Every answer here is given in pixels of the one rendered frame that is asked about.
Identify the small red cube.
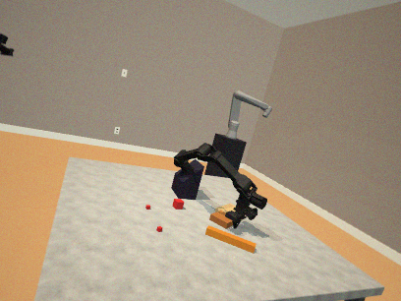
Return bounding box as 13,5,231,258
173,199,184,210

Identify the tan square block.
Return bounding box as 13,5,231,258
215,204,236,212

